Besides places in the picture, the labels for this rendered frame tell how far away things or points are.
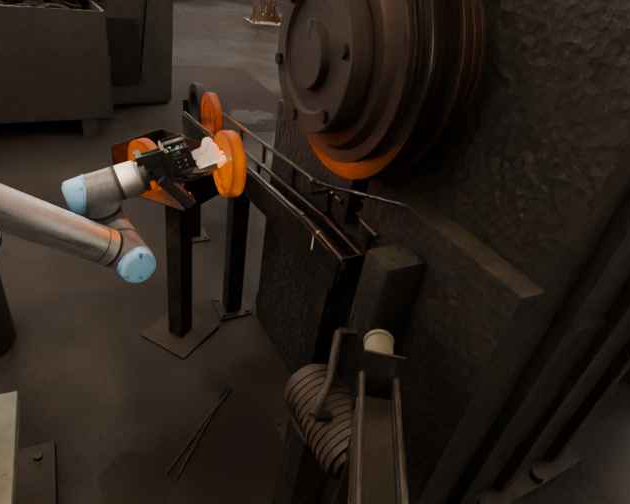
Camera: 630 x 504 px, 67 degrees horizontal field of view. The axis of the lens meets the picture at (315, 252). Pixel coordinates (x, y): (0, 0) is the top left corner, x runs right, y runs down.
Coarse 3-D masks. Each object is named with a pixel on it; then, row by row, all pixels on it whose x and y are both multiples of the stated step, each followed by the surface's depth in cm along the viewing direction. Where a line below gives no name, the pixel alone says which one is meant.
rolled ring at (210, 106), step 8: (208, 96) 174; (216, 96) 174; (208, 104) 182; (216, 104) 172; (208, 112) 185; (216, 112) 172; (208, 120) 186; (216, 120) 173; (208, 128) 185; (216, 128) 174
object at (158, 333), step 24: (120, 144) 136; (192, 144) 146; (192, 192) 132; (216, 192) 143; (168, 216) 147; (168, 240) 152; (168, 264) 157; (168, 288) 163; (168, 312) 170; (144, 336) 171; (168, 336) 173; (192, 336) 175
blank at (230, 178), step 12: (228, 132) 107; (216, 144) 112; (228, 144) 105; (240, 144) 106; (228, 156) 106; (240, 156) 105; (228, 168) 107; (240, 168) 105; (216, 180) 115; (228, 180) 108; (240, 180) 107; (228, 192) 109; (240, 192) 110
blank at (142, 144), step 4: (132, 140) 136; (136, 140) 133; (140, 140) 133; (144, 140) 133; (148, 140) 134; (132, 144) 136; (136, 144) 134; (140, 144) 133; (144, 144) 132; (148, 144) 132; (152, 144) 133; (128, 148) 138; (132, 148) 136; (136, 148) 135; (140, 148) 133; (144, 148) 132; (148, 148) 131; (152, 148) 132; (128, 152) 139; (140, 152) 134; (128, 156) 140; (132, 156) 139; (128, 160) 141; (132, 160) 139; (152, 184) 136; (156, 184) 135; (152, 188) 137; (156, 188) 136; (160, 188) 138
